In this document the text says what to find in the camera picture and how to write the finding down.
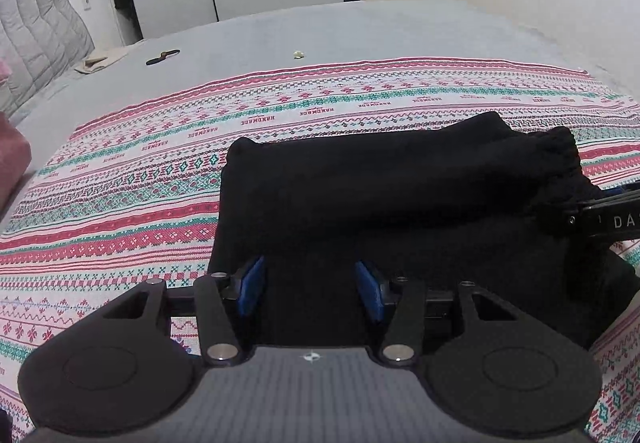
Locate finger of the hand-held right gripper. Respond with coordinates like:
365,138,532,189
537,190,640,244
597,181,640,200

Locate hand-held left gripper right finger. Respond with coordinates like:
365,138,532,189
353,260,507,367

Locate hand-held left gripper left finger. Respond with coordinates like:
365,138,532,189
101,255,267,367

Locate black pants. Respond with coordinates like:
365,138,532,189
206,110,640,350

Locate red green patterned blanket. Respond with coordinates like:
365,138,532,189
0,56,640,443

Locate small black object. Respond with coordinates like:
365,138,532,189
145,48,180,67

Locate beige flat object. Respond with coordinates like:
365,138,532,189
74,48,132,74

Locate grey quilted headboard cushion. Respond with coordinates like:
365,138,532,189
0,0,96,120

